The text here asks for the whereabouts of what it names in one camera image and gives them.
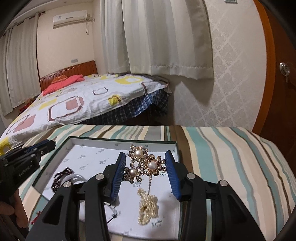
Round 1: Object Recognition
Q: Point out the white jade bangle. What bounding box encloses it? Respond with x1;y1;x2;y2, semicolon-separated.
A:
61;173;88;185

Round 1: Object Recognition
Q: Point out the red pillow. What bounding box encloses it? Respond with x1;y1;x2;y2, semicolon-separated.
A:
42;75;85;96

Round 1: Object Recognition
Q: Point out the plaid blue bed sheet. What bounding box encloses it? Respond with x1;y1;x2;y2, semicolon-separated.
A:
81;89;169;126

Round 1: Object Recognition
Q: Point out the white left curtain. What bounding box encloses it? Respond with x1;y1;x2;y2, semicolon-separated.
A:
1;13;41;115

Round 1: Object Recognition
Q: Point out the wooden headboard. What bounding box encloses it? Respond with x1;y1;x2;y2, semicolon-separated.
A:
40;60;98;91

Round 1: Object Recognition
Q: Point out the person's left hand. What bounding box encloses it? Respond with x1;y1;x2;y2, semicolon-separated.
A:
0;189;28;228

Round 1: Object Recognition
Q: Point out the white air conditioner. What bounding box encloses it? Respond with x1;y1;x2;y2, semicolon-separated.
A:
53;10;90;29

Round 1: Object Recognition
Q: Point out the dark green jewelry box tray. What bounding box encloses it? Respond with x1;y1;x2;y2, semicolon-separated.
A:
29;137;182;240

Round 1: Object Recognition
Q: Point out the striped bed cover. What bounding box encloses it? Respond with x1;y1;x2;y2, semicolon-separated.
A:
22;125;295;240

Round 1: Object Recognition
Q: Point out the white patterned quilt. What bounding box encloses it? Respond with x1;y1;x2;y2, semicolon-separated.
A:
1;74;171;154

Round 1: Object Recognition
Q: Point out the silver door lock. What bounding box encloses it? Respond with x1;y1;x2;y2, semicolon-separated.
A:
280;62;290;83

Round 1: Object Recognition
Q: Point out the black cord stone pendant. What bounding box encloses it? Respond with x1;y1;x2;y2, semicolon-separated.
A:
104;202;120;223

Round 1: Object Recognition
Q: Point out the wooden door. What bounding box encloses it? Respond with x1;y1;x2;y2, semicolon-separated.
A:
252;0;296;153

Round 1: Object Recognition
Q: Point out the gold pearl flower brooch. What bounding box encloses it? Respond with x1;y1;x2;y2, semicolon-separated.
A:
122;144;167;184

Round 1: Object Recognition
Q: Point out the white window curtain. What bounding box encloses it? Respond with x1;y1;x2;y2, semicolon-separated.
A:
100;1;214;80

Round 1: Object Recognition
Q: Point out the dark garnet bead bracelet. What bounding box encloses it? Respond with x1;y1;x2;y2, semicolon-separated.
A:
51;167;75;193

